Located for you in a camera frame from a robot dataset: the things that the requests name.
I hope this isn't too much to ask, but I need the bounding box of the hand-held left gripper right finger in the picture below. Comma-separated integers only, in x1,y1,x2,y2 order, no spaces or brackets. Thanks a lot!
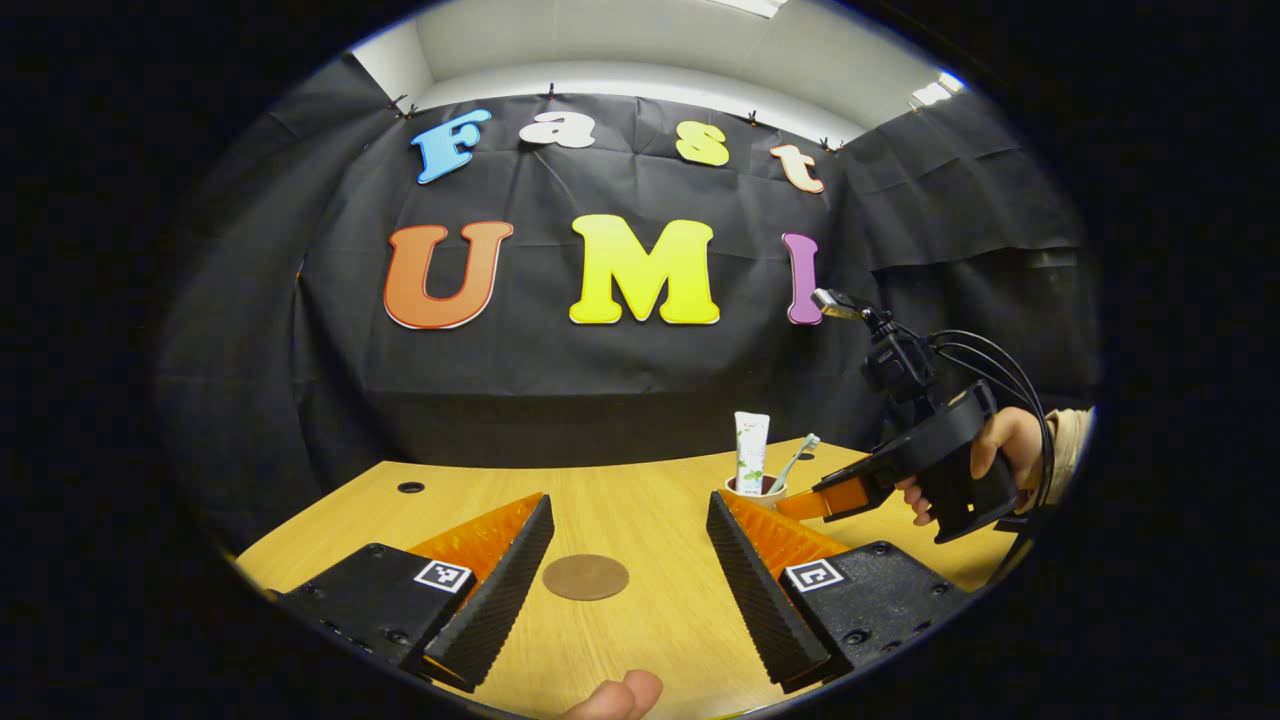
705,490,976,696

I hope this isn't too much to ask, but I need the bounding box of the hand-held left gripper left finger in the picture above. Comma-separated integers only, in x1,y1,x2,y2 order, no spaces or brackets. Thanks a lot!
272,492,556,693

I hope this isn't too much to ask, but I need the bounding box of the pale green toothbrush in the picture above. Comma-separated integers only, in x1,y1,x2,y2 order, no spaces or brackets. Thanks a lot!
765,433,822,497

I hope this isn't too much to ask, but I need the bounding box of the round brown coaster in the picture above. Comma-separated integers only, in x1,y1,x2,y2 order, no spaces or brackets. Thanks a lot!
542,554,631,602

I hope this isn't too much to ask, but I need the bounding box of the white toothpaste tube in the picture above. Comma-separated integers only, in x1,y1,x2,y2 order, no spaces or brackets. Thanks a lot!
734,411,771,497

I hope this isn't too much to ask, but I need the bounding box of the beige cup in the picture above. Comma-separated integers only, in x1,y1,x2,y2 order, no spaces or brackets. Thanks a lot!
724,476,789,511

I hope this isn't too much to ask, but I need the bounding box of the wooden desktop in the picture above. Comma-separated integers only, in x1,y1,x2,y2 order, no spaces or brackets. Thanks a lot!
235,437,1031,720

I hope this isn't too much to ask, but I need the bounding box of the black backdrop cloth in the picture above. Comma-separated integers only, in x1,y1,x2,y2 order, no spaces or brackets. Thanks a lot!
155,55,1101,551

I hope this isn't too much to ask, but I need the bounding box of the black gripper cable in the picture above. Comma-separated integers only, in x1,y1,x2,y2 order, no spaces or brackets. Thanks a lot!
928,328,1059,586

